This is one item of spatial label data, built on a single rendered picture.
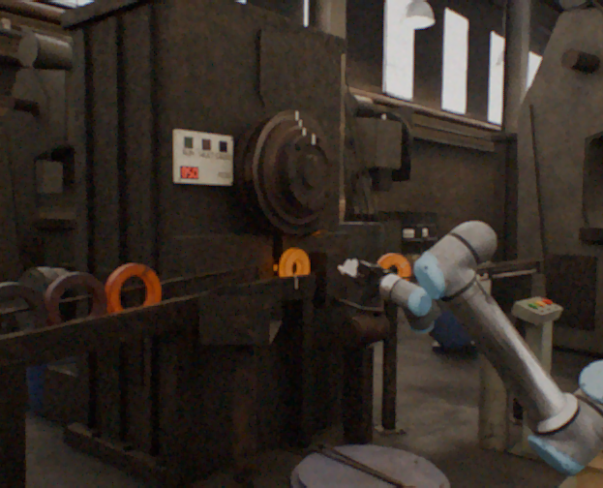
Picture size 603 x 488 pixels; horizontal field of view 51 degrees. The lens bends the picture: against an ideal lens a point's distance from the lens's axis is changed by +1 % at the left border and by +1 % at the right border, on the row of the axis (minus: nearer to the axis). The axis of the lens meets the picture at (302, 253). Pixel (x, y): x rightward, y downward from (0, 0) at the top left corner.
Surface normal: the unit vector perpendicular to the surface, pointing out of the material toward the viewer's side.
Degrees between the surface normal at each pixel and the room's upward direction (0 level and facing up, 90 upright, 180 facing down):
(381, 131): 92
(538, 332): 90
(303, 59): 90
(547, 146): 90
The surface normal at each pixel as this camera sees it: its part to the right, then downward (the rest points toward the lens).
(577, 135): -0.82, 0.03
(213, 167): 0.76, 0.05
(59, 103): -0.51, 0.05
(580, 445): 0.14, -0.01
